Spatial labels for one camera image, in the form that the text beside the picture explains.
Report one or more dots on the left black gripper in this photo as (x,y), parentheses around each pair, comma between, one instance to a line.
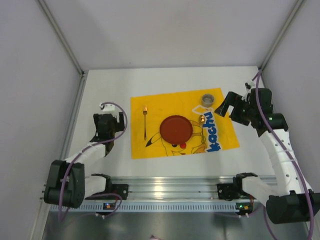
(119,121)

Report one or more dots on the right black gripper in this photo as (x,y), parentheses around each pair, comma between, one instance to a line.
(236,112)

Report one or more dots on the rose gold fork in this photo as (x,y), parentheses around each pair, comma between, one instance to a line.
(145,112)

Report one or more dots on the small clear glass cup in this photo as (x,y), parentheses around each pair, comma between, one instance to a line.
(207,100)

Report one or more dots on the yellow Pikachu placemat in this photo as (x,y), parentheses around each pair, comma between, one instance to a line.
(218,131)

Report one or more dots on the rose gold spoon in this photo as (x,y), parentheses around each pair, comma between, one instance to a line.
(201,122)

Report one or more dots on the red round plate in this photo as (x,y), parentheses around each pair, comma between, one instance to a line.
(176,129)

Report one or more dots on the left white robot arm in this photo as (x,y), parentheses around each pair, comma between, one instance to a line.
(70,181)

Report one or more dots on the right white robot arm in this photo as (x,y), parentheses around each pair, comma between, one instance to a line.
(292,200)

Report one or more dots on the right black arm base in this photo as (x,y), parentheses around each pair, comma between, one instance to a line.
(231,191)

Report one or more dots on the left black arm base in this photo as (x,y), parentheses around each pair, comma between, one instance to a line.
(120,189)

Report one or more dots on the left aluminium frame post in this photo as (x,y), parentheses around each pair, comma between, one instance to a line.
(60,35)

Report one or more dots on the aluminium frame post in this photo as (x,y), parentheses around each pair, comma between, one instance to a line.
(60,35)
(296,8)

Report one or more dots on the aluminium front rail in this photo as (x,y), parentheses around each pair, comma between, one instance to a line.
(172,188)

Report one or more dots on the slotted cable duct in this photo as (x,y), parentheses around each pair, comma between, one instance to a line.
(168,207)

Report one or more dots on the right aluminium frame post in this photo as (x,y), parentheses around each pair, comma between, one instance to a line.
(296,8)

